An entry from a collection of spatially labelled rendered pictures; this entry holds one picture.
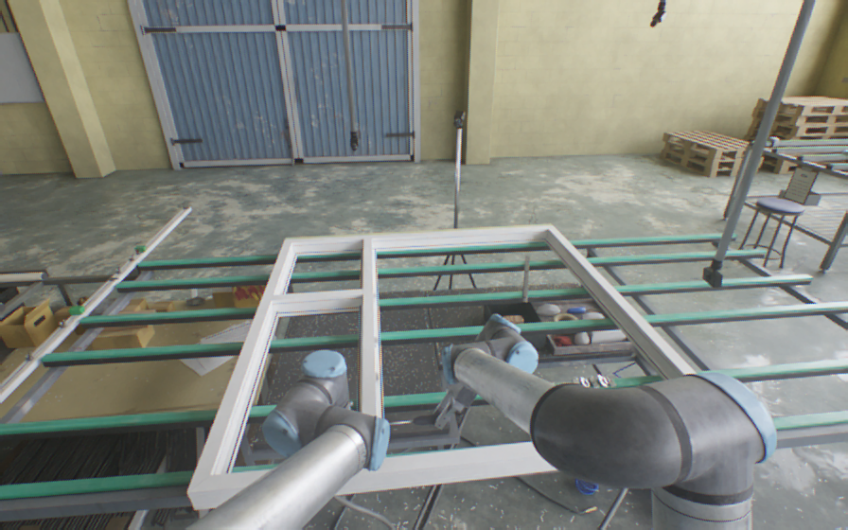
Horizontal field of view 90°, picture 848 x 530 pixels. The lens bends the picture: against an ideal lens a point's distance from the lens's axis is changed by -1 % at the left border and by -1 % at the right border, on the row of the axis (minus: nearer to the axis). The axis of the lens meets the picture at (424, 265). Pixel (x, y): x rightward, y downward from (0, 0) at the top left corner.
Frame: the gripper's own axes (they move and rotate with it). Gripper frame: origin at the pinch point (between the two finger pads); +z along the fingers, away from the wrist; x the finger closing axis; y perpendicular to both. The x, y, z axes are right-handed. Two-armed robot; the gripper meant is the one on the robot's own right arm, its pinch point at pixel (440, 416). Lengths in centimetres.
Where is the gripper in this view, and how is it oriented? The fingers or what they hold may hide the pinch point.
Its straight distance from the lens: 131.0
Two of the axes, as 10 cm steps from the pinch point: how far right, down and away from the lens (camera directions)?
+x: 1.1, 1.5, -9.8
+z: -5.6, 8.2, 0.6
